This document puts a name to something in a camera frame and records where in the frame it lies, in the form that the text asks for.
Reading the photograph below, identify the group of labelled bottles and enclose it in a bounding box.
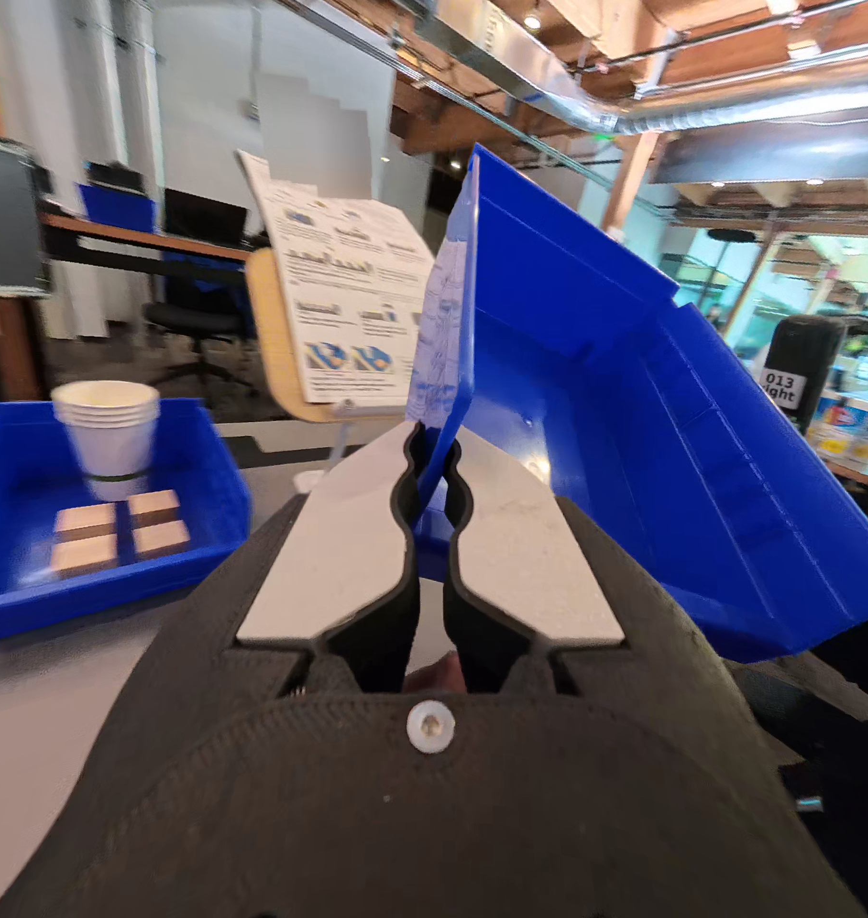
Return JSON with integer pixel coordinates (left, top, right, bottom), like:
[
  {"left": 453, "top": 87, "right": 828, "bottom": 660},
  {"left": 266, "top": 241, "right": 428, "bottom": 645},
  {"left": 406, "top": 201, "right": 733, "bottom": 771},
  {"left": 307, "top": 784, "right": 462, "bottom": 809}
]
[{"left": 807, "top": 391, "right": 868, "bottom": 478}]

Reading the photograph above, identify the silver ventilation duct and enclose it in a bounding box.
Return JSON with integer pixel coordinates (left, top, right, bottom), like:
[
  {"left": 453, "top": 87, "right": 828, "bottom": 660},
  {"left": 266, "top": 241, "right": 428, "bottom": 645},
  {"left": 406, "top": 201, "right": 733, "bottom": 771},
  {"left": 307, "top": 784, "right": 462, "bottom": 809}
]
[{"left": 412, "top": 0, "right": 868, "bottom": 137}]

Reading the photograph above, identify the printed instruction sheet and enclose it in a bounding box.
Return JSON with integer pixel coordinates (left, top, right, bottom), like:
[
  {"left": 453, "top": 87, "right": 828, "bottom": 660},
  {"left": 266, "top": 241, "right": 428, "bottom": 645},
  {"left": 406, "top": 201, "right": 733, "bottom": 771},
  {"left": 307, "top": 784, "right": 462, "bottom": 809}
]
[{"left": 236, "top": 149, "right": 436, "bottom": 406}]

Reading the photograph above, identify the wooden top office desk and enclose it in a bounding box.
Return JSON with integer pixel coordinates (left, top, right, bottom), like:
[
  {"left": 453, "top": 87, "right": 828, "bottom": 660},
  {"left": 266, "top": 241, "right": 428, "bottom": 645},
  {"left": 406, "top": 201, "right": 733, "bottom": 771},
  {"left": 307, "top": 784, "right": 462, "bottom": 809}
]
[{"left": 39, "top": 211, "right": 255, "bottom": 266}]

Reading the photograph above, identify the blue plastic bin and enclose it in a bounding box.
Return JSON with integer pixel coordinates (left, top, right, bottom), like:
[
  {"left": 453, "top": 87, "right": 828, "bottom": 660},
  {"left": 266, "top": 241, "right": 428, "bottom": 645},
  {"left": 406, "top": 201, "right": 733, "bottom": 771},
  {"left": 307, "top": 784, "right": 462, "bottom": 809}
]
[
  {"left": 0, "top": 398, "right": 253, "bottom": 641},
  {"left": 78, "top": 183, "right": 158, "bottom": 234},
  {"left": 405, "top": 143, "right": 868, "bottom": 664}
]

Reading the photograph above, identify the grey desk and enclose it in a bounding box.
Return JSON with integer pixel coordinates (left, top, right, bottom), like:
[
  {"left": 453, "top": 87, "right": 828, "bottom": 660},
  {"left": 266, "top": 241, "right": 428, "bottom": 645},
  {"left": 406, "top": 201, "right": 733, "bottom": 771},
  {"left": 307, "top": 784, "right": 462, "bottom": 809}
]
[{"left": 0, "top": 419, "right": 449, "bottom": 918}]

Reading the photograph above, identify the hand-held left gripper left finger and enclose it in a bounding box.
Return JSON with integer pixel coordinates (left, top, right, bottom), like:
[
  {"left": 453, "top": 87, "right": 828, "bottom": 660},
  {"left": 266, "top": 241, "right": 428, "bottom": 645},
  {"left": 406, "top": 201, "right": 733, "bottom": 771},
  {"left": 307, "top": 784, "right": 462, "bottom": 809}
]
[{"left": 236, "top": 422, "right": 422, "bottom": 693}]

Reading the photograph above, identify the wooden cube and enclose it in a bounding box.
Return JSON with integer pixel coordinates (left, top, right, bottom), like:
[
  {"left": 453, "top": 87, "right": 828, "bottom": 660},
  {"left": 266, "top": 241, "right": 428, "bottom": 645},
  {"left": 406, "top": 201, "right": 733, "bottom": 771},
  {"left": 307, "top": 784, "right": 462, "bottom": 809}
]
[
  {"left": 127, "top": 490, "right": 182, "bottom": 528},
  {"left": 131, "top": 520, "right": 192, "bottom": 562},
  {"left": 54, "top": 503, "right": 119, "bottom": 542},
  {"left": 48, "top": 534, "right": 121, "bottom": 580}
]

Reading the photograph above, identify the white paper cup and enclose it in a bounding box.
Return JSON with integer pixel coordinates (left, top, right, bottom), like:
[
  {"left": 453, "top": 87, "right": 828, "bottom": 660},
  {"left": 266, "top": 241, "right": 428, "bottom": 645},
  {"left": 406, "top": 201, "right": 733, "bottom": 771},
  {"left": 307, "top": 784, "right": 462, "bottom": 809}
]
[
  {"left": 54, "top": 402, "right": 161, "bottom": 424},
  {"left": 59, "top": 419, "right": 159, "bottom": 503},
  {"left": 55, "top": 410, "right": 160, "bottom": 431},
  {"left": 51, "top": 380, "right": 161, "bottom": 415}
]

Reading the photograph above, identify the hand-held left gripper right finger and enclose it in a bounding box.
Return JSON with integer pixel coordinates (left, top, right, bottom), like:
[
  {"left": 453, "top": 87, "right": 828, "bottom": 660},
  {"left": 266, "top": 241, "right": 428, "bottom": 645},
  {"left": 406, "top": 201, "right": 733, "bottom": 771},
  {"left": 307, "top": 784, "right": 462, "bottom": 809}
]
[{"left": 444, "top": 430, "right": 627, "bottom": 693}]

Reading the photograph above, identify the black office chair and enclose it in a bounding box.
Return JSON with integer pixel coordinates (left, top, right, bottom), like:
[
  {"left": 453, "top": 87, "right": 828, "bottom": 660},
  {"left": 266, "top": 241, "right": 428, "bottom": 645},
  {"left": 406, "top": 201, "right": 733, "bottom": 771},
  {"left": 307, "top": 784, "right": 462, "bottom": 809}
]
[{"left": 143, "top": 283, "right": 263, "bottom": 403}]

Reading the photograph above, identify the dark framed board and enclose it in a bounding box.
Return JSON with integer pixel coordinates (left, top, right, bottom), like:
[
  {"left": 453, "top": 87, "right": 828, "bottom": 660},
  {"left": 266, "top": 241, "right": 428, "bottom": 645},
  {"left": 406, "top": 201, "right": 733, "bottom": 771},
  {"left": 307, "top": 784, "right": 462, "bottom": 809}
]
[{"left": 0, "top": 132, "right": 53, "bottom": 298}]

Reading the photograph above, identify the black computer monitor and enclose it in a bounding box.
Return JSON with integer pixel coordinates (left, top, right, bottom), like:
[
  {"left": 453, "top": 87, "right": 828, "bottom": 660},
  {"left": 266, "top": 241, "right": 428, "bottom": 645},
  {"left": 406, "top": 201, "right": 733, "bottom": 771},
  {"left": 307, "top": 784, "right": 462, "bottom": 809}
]
[{"left": 163, "top": 188, "right": 250, "bottom": 248}]

